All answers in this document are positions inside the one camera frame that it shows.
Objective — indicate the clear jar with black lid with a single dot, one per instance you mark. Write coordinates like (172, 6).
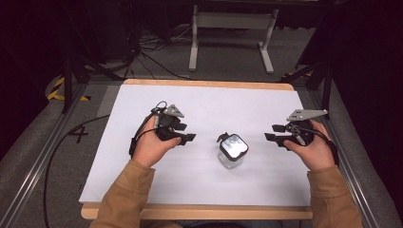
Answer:
(234, 148)

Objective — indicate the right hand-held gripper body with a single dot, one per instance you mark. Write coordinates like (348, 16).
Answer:
(302, 133)

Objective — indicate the person's right hand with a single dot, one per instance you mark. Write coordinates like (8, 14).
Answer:
(316, 152)

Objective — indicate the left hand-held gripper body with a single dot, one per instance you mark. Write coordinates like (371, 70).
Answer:
(168, 122)

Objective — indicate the aluminium frame rail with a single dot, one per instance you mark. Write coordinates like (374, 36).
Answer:
(34, 171)
(351, 171)

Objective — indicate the white metal stand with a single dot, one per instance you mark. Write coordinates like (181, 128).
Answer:
(233, 20)

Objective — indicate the person's left hand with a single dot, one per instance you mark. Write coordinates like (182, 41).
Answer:
(149, 147)

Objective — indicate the white table sheet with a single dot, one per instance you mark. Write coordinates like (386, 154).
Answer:
(202, 183)

